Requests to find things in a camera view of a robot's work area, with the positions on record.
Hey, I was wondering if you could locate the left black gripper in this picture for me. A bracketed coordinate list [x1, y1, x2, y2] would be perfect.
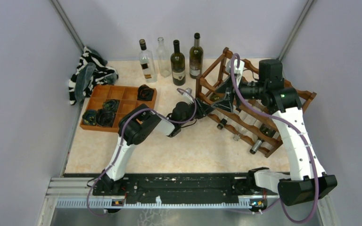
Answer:
[180, 97, 215, 126]

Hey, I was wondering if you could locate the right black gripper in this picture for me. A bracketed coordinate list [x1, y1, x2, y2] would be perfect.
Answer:
[211, 73, 266, 112]

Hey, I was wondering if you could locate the brown wooden wine rack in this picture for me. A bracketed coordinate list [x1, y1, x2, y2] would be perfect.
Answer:
[196, 47, 317, 157]

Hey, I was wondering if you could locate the slim clear glass bottle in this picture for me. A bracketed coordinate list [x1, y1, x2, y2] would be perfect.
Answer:
[233, 108, 255, 141]

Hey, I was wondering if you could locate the dark green wine bottle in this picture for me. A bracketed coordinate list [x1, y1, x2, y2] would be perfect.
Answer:
[189, 32, 204, 79]

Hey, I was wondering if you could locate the olive wine bottle grey cap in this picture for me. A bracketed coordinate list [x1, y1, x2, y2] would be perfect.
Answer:
[249, 124, 276, 154]

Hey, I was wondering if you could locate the dark wine bottle black cap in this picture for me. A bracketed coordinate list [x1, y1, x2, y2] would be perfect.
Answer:
[170, 40, 186, 86]

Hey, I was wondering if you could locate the clear square spirit bottle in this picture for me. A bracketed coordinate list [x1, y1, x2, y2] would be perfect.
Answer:
[139, 39, 157, 83]

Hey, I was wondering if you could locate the green wine bottle silver neck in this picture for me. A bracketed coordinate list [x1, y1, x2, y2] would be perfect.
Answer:
[209, 93, 223, 104]

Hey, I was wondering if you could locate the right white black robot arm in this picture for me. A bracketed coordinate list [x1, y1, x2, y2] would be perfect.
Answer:
[214, 59, 337, 206]

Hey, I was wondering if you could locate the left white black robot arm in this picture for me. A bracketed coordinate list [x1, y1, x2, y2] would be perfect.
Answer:
[95, 99, 214, 195]

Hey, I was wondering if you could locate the black rolled sock top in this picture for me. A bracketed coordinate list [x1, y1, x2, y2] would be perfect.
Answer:
[137, 84, 155, 101]

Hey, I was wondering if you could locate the orange wooden compartment tray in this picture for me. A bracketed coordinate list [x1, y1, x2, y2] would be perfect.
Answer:
[80, 85, 157, 132]

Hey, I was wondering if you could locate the dark rolled sock middle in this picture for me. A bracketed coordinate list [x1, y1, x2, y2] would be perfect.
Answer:
[102, 99, 120, 113]

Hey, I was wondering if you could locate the dark rolled sock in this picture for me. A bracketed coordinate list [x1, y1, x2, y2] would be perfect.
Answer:
[102, 99, 120, 113]
[96, 109, 115, 127]

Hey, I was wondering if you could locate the dark rolled sock front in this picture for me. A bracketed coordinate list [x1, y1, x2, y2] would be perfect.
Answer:
[96, 109, 115, 127]

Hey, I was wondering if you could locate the zebra striped cloth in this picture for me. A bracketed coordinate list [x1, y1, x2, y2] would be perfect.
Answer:
[68, 46, 119, 105]

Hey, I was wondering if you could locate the teal rolled sock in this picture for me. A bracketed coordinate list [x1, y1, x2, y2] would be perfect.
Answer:
[82, 109, 97, 126]

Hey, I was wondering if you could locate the grey blue cloth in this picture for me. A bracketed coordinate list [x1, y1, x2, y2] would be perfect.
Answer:
[74, 63, 96, 102]

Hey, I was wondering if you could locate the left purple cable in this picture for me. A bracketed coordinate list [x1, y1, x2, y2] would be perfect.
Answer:
[86, 88, 198, 218]

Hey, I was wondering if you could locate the purple cable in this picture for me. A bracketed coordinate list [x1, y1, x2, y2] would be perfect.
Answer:
[86, 88, 198, 218]
[230, 53, 321, 224]

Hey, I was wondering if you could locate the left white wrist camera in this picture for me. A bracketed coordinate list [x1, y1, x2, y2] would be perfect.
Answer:
[182, 88, 194, 104]

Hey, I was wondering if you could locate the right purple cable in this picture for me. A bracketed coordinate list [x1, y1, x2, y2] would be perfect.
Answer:
[230, 53, 321, 224]

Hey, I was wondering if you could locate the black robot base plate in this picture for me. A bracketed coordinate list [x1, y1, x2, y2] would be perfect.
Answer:
[92, 173, 273, 206]

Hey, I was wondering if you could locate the grey cable comb strip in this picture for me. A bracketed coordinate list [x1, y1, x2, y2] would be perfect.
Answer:
[56, 196, 252, 210]

